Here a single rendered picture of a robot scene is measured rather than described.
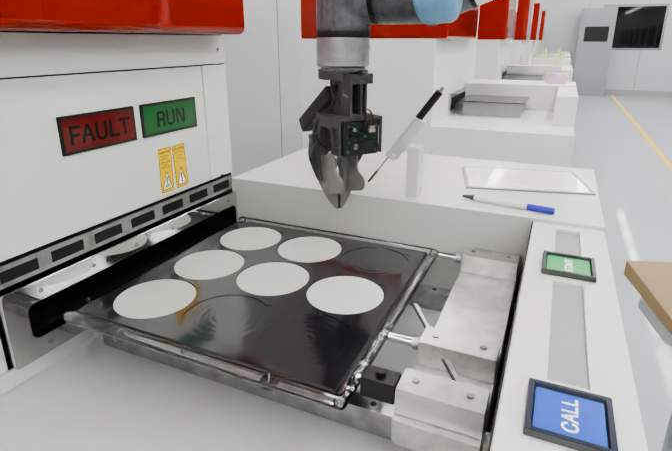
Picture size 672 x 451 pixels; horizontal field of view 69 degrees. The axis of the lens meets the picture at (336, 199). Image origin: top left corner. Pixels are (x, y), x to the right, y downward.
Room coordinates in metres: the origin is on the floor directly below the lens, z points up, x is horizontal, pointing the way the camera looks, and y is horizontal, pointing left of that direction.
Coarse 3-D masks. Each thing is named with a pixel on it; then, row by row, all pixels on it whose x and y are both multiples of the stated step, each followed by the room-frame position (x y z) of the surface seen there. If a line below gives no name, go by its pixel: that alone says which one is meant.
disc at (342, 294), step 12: (336, 276) 0.61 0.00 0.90; (348, 276) 0.61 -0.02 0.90; (312, 288) 0.58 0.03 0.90; (324, 288) 0.58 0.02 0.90; (336, 288) 0.58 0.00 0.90; (348, 288) 0.58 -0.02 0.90; (360, 288) 0.58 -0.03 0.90; (372, 288) 0.58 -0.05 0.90; (312, 300) 0.54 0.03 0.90; (324, 300) 0.54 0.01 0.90; (336, 300) 0.54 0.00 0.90; (348, 300) 0.54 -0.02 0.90; (360, 300) 0.54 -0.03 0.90; (372, 300) 0.54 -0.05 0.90; (336, 312) 0.52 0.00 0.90; (348, 312) 0.52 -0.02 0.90; (360, 312) 0.52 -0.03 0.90
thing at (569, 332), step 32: (544, 224) 0.65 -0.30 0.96; (608, 256) 0.55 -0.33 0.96; (544, 288) 0.46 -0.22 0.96; (576, 288) 0.47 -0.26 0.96; (608, 288) 0.46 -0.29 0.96; (544, 320) 0.40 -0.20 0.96; (576, 320) 0.41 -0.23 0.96; (608, 320) 0.40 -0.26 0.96; (512, 352) 0.35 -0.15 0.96; (544, 352) 0.35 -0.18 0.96; (576, 352) 0.36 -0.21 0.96; (608, 352) 0.35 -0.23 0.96; (512, 384) 0.31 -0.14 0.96; (576, 384) 0.32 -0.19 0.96; (608, 384) 0.31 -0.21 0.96; (512, 416) 0.28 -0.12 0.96; (640, 416) 0.28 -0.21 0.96; (512, 448) 0.25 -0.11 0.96; (544, 448) 0.25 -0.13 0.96; (640, 448) 0.25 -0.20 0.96
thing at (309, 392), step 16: (64, 320) 0.51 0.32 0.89; (80, 320) 0.50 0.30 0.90; (96, 320) 0.49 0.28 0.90; (112, 336) 0.48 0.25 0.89; (128, 336) 0.47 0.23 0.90; (144, 336) 0.46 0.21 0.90; (160, 352) 0.45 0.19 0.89; (176, 352) 0.44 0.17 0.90; (192, 352) 0.43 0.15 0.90; (224, 368) 0.41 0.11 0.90; (240, 368) 0.41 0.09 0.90; (256, 368) 0.41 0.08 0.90; (272, 384) 0.39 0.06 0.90; (288, 384) 0.38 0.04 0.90; (304, 384) 0.38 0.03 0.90; (320, 400) 0.37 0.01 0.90; (336, 400) 0.36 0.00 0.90
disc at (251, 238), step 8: (232, 232) 0.77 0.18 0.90; (240, 232) 0.77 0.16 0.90; (248, 232) 0.77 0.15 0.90; (256, 232) 0.77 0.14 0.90; (264, 232) 0.77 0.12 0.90; (272, 232) 0.77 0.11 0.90; (224, 240) 0.74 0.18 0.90; (232, 240) 0.74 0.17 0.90; (240, 240) 0.74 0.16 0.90; (248, 240) 0.74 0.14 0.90; (256, 240) 0.74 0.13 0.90; (264, 240) 0.74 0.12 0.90; (272, 240) 0.74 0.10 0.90; (232, 248) 0.71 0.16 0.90; (240, 248) 0.71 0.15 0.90; (248, 248) 0.71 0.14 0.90; (256, 248) 0.71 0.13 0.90
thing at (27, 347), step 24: (192, 216) 0.76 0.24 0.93; (120, 240) 0.64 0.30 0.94; (144, 240) 0.67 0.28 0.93; (72, 264) 0.56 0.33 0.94; (96, 264) 0.59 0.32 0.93; (24, 288) 0.50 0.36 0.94; (48, 288) 0.53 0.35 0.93; (0, 312) 0.48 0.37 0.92; (24, 312) 0.50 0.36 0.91; (24, 336) 0.49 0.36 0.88; (48, 336) 0.51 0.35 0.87; (72, 336) 0.54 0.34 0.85; (24, 360) 0.48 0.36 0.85
